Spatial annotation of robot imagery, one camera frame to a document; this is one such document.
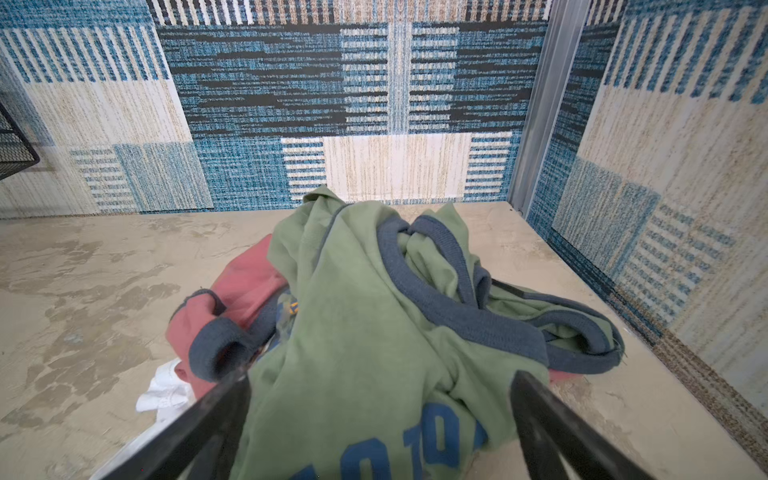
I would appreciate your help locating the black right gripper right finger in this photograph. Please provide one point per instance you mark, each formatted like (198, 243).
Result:
(553, 437)

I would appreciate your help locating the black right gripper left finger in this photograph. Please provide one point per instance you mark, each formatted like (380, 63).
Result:
(202, 443)

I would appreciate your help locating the white cloth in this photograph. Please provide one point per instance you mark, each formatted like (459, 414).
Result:
(168, 396)

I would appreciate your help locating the red shirt with grey cuff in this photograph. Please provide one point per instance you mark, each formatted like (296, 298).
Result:
(225, 326)

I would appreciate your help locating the green shirt with grey trim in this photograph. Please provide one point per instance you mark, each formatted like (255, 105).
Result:
(396, 349)

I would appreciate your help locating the black wire mesh shelf rack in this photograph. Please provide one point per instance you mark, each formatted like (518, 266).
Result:
(17, 153)

